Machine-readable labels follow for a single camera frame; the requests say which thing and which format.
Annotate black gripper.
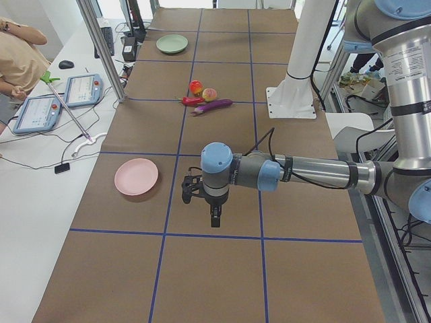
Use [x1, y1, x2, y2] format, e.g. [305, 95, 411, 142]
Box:
[204, 192, 229, 227]

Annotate pink plate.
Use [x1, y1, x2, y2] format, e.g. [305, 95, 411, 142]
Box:
[114, 158, 158, 196]

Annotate purple eggplant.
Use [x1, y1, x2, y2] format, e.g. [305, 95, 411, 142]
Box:
[191, 99, 233, 116]

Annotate red chili pepper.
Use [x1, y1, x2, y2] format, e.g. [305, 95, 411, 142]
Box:
[176, 96, 205, 106]

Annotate peach fruit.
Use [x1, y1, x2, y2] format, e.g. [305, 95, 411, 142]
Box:
[201, 87, 218, 102]

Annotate red pomegranate fruit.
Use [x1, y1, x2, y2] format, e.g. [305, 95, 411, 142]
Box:
[189, 80, 203, 96]

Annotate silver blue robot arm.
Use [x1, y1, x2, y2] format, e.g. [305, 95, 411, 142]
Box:
[197, 1, 430, 227]

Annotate small black puck device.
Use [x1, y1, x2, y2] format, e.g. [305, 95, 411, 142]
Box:
[54, 162, 70, 174]

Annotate white plastic chair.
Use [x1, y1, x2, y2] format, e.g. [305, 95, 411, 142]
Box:
[325, 112, 395, 153]

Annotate green plate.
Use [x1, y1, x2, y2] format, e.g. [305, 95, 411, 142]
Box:
[156, 34, 189, 55]

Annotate far blue teach pendant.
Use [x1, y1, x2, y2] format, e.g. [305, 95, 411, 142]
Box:
[64, 73, 103, 108]

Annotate blue teach pendant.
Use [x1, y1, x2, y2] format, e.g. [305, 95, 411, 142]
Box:
[64, 73, 103, 108]
[13, 95, 61, 135]

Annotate black power adapter box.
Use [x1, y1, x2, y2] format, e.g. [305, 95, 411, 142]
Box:
[122, 37, 137, 62]

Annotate cardboard box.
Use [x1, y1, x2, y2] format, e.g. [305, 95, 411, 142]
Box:
[360, 79, 385, 100]

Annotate near blue teach pendant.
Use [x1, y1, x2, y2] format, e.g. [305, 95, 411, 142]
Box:
[13, 95, 61, 135]

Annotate black keyboard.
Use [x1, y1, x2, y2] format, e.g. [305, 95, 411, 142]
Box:
[100, 27, 114, 57]

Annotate black computer mouse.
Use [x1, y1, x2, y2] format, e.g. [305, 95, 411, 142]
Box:
[58, 60, 75, 69]

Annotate person in beige shirt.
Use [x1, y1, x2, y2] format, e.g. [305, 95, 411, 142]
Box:
[0, 15, 52, 134]

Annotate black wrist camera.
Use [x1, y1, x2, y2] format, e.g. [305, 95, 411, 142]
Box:
[181, 175, 204, 204]

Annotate white camera stand column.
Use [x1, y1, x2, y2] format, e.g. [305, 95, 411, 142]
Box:
[266, 0, 337, 119]

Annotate green handled reacher stick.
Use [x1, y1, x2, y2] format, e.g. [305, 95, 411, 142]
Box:
[40, 71, 107, 159]

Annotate aluminium frame post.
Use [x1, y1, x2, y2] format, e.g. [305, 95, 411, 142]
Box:
[76, 0, 126, 103]

